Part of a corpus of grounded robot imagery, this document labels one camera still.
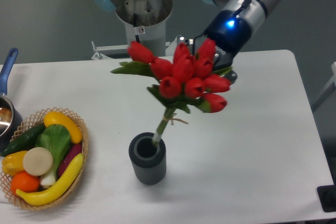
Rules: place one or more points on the white frame at right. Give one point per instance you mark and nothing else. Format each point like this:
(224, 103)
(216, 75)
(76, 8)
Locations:
(325, 92)

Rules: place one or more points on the beige round disc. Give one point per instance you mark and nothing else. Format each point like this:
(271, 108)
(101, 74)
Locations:
(37, 161)

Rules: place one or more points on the purple eggplant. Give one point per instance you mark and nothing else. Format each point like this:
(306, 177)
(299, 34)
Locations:
(73, 151)

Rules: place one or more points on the yellow bell pepper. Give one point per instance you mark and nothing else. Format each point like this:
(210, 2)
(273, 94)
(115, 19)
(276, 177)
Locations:
(12, 164)

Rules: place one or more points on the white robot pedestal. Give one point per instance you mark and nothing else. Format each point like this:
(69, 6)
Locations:
(144, 20)

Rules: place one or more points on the black device at edge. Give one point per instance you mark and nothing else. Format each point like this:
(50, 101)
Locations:
(327, 197)

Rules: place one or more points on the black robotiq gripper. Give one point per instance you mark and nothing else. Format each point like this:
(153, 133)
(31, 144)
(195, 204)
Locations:
(230, 29)

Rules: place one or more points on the red tulip bouquet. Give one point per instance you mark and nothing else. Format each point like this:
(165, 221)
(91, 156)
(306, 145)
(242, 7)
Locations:
(189, 79)

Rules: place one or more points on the yellow squash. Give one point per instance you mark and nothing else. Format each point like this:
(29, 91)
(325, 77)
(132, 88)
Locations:
(55, 117)

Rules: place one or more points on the dark green cucumber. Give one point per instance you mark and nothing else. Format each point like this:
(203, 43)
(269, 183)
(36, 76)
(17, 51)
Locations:
(24, 141)

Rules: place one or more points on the dark grey ribbed vase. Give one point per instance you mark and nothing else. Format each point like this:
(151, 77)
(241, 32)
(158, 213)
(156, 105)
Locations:
(148, 161)

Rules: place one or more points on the orange fruit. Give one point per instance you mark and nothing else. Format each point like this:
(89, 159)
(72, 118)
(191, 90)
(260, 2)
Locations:
(25, 182)

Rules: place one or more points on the woven wicker basket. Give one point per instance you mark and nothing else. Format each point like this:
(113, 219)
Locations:
(30, 121)

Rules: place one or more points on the yellow banana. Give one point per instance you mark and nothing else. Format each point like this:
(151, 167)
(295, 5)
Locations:
(53, 193)

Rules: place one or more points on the green bok choy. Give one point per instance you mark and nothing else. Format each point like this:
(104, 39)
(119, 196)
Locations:
(57, 140)

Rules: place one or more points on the blue handled saucepan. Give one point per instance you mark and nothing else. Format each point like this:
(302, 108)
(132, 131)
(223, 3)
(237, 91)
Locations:
(10, 117)

